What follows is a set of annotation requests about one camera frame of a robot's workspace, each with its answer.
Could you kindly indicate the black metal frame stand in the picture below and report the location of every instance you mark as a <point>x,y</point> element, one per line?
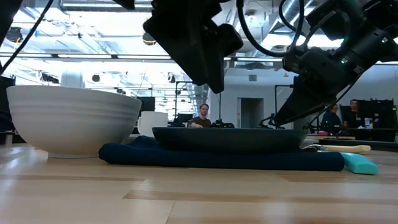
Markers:
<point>281,85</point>
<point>183,82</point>

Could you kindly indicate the dark navy plate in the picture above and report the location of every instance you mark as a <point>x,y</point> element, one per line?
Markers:
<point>230,140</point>

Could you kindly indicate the white ribbed bowl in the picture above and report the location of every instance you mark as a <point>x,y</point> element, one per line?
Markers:
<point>71,121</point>

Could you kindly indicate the person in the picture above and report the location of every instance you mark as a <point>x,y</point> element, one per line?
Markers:
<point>353,118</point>
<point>202,121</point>
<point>331,123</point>

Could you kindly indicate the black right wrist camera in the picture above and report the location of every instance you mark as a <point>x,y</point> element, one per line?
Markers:
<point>329,25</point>

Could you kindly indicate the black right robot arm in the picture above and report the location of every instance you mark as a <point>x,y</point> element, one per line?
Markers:
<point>367,28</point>

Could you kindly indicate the white pillar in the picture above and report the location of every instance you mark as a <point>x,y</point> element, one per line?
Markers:
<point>72,79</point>

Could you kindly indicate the wall vent grille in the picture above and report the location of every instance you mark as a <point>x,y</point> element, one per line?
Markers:
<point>252,77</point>

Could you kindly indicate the black background robot arm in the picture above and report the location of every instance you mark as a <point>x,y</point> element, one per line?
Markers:
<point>222,125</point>

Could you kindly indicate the silver ventilation duct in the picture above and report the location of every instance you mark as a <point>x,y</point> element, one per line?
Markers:
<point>292,12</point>

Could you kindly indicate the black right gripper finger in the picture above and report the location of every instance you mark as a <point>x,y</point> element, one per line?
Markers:
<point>298,105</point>

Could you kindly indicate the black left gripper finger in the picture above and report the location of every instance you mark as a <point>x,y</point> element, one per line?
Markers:
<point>230,40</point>
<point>210,68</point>

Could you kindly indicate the black equipment rack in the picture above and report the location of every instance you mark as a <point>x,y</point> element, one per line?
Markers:
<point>6,99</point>

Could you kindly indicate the black equipment boxes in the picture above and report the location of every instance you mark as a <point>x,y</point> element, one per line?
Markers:
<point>379,115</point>

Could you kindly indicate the grey door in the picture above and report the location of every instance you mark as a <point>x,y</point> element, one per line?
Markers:
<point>250,113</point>

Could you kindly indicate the navy cloth napkin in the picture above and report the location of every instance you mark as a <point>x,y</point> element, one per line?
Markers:
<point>217,161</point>

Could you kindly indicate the white mug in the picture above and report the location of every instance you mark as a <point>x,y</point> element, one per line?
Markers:
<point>154,123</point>

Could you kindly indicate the black monitor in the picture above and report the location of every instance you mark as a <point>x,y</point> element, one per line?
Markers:
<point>147,104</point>

